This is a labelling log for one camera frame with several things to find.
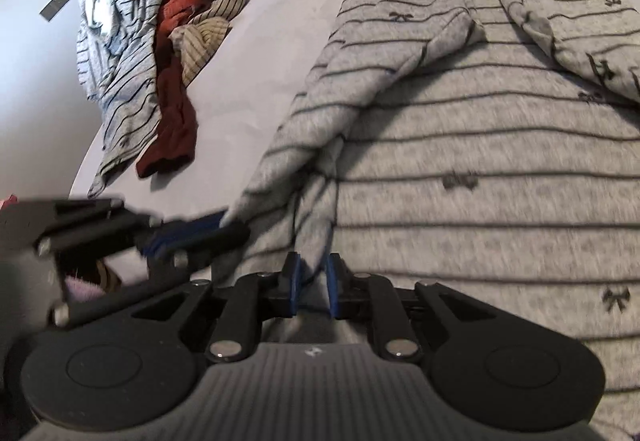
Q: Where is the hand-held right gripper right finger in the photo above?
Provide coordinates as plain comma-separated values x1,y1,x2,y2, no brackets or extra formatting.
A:
325,254,482,364

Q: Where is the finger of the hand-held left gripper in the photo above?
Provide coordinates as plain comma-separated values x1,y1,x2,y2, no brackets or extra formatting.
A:
141,212,232,257
149,223,252,271

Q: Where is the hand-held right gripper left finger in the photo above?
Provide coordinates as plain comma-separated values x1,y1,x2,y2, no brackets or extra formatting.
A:
133,252,305,365

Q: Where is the grey striped bow-print garment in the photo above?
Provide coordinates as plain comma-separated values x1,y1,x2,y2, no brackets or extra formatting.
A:
220,0,640,441

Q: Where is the rust red garment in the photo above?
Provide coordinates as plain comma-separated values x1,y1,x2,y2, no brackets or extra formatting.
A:
136,0,241,180

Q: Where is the light thin-striped garment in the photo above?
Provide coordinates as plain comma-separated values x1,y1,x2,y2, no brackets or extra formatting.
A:
75,0,179,200

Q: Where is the beige striped garment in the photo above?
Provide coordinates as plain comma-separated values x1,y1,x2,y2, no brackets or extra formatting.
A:
167,0,251,88

